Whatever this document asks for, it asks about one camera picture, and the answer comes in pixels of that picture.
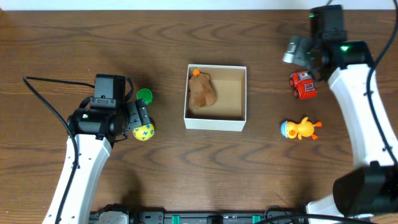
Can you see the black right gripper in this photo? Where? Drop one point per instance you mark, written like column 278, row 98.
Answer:
column 314, row 61

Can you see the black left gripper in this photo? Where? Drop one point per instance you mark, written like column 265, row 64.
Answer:
column 140, row 114

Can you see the yellow ball with blue letters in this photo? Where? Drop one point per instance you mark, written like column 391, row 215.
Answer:
column 144, row 133

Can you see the red toy fire truck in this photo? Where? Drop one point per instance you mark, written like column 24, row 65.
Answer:
column 303, row 86

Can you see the yellow rubber duck toy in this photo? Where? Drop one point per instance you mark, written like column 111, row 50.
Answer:
column 305, row 128

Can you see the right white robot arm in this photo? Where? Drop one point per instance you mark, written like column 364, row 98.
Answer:
column 348, row 68

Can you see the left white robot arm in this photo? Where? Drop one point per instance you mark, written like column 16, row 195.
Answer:
column 95, row 126

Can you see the green ridged round toy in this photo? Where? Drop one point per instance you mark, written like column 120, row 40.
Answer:
column 146, row 95

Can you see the brown plush toy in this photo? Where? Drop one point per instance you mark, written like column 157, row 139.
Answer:
column 201, row 92

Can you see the white cardboard box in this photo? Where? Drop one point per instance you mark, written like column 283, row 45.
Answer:
column 229, row 111

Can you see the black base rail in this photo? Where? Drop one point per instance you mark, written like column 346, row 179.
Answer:
column 116, row 213

